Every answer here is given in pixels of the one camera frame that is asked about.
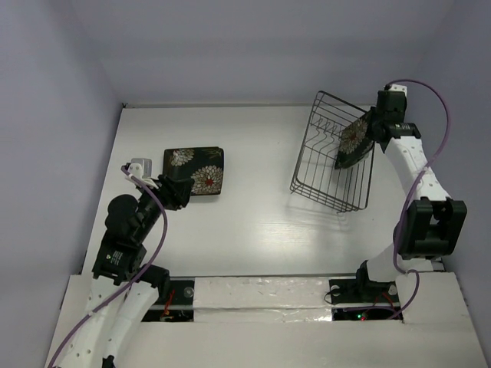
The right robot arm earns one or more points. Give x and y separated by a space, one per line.
430 221

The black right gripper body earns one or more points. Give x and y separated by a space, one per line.
377 128

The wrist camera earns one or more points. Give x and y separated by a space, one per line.
140 168
392 87

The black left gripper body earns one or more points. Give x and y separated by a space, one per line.
166 196

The wire dish rack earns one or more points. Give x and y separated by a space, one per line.
316 176

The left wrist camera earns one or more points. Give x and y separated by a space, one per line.
140 168

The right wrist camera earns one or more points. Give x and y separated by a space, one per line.
392 87

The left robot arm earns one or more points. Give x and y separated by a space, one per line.
125 282

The black floral square plate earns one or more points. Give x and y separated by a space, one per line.
205 165

